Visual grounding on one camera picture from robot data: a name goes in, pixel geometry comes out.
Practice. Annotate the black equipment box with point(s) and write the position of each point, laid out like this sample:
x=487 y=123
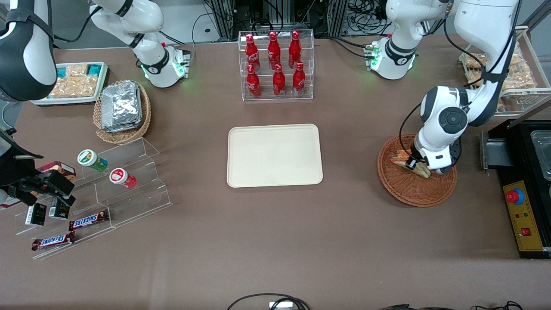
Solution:
x=516 y=150

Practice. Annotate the red emergency stop button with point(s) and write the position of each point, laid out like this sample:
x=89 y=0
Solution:
x=514 y=196

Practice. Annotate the small black box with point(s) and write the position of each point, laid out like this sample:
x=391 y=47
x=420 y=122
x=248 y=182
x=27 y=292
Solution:
x=36 y=214
x=58 y=210

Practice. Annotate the round brown wicker basket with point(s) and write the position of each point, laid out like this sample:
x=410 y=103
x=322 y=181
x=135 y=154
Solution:
x=413 y=191

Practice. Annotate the yellow control panel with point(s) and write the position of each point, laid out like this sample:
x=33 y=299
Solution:
x=527 y=215

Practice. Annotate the brown snickers bar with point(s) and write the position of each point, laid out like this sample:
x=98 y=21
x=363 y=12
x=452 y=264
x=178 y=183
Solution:
x=88 y=220
x=52 y=241

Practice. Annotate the teal snack packet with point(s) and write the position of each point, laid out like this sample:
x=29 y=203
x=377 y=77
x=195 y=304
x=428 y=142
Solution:
x=94 y=69
x=62 y=71

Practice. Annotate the aluminium frame post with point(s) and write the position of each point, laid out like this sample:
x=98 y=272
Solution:
x=338 y=17
x=223 y=19

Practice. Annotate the silver foil packet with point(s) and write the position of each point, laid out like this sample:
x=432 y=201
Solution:
x=127 y=128
x=121 y=104

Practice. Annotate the beige rectangular tray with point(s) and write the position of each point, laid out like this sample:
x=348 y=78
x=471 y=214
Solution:
x=274 y=156

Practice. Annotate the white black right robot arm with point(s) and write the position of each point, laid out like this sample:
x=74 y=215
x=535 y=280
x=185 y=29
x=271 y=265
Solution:
x=26 y=56

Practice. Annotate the white snack tray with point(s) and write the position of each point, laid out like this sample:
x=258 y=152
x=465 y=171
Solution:
x=64 y=101

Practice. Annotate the clear bag of biscuits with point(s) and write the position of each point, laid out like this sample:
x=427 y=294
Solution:
x=521 y=78
x=518 y=54
x=474 y=61

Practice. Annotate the red rocker switch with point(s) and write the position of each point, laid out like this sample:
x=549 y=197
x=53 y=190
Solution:
x=526 y=231

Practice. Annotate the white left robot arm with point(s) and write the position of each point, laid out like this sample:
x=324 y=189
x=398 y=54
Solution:
x=447 y=120

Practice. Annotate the red cup with white lid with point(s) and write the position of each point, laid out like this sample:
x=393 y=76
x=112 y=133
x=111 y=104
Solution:
x=121 y=177

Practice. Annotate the small white device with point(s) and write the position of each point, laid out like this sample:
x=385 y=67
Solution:
x=280 y=305

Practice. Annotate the grey metal bracket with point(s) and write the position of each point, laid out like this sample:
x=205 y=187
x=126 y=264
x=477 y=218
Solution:
x=495 y=150

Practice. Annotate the red brown snack box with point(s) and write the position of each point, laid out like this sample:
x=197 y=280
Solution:
x=64 y=168

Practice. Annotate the clear acrylic bottle rack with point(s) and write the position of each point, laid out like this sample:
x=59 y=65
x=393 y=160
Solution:
x=277 y=98

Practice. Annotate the red cola bottle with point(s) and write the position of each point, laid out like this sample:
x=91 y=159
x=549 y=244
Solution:
x=295 y=49
x=253 y=84
x=273 y=51
x=298 y=81
x=252 y=54
x=279 y=82

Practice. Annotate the clear acrylic stepped stand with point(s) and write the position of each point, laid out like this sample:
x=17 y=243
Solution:
x=137 y=202

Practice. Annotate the light wicker basket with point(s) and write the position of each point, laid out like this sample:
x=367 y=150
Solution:
x=125 y=137

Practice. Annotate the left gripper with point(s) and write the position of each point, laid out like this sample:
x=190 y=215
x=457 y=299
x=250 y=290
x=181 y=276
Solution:
x=416 y=154

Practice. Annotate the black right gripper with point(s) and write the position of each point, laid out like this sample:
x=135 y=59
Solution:
x=13 y=172

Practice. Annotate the triangle sandwich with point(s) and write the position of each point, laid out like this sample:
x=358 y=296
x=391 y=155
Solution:
x=399 y=157

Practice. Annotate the clear bag of crackers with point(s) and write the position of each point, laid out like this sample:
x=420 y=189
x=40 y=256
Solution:
x=75 y=84

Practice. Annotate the green cup with white lid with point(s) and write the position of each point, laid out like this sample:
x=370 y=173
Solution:
x=91 y=159

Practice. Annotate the clear plastic container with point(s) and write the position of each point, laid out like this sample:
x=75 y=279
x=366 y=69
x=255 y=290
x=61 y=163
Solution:
x=543 y=155

